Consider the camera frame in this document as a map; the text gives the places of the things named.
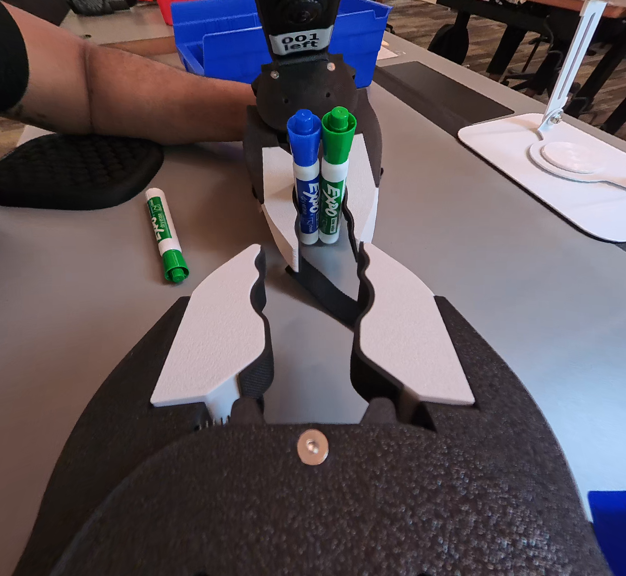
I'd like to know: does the black fabric strap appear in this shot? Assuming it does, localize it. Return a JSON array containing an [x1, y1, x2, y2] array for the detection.
[[285, 258, 364, 328]]

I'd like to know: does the black table mat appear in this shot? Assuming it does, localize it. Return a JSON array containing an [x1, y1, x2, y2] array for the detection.
[[373, 60, 515, 136]]

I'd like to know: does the blue plastic bin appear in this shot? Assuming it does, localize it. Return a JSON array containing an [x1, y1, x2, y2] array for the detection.
[[170, 0, 393, 89], [587, 490, 626, 576]]

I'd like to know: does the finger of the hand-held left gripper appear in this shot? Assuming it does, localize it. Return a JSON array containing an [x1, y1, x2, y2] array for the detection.
[[342, 135, 381, 263], [261, 145, 301, 273]]

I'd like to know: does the white stand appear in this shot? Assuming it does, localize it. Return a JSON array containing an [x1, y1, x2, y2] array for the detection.
[[457, 0, 626, 243]]

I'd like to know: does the blue dry-erase marker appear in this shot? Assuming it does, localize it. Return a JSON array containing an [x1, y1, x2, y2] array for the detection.
[[286, 108, 322, 246]]

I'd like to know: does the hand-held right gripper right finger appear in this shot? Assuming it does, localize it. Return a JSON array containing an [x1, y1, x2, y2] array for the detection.
[[349, 242, 476, 422]]

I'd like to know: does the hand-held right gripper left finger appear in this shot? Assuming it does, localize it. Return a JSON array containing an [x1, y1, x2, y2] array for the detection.
[[150, 244, 276, 425]]

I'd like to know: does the person's left forearm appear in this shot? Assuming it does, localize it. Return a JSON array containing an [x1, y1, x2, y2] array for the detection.
[[0, 2, 257, 143]]

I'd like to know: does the green dry-erase marker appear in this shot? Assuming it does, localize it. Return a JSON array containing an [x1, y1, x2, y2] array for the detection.
[[318, 106, 358, 245], [145, 187, 190, 285]]

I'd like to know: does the black backpack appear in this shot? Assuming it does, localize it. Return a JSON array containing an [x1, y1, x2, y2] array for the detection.
[[427, 23, 470, 66]]

